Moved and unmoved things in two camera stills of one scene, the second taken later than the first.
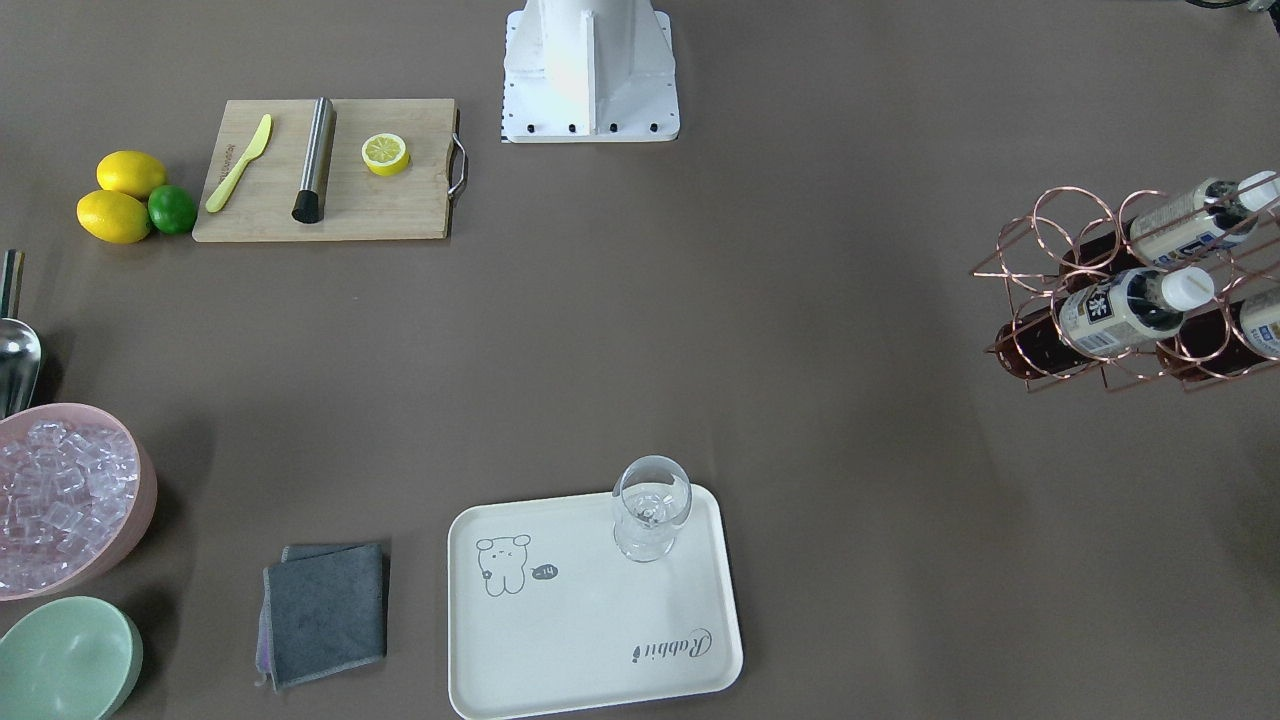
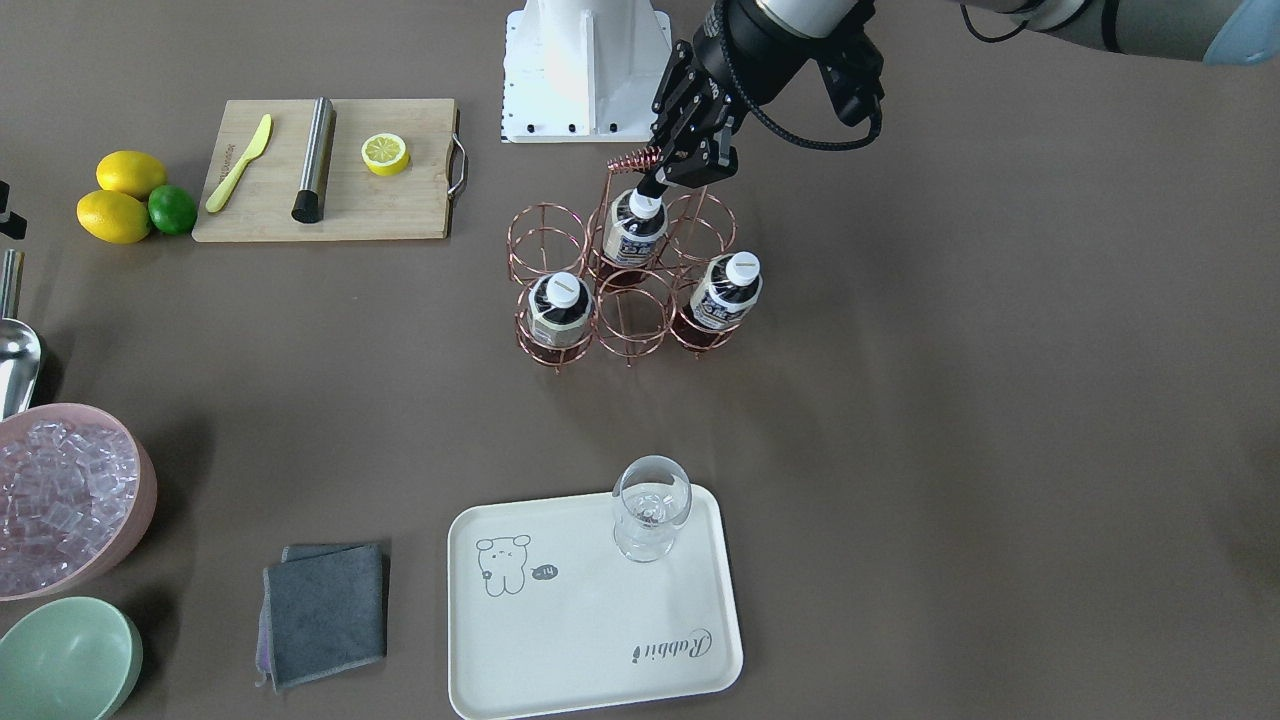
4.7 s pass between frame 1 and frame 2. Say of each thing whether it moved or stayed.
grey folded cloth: stayed
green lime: stayed
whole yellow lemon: stayed
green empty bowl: stayed
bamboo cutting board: stayed
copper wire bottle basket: moved
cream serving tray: stayed
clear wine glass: stayed
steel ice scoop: stayed
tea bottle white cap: moved
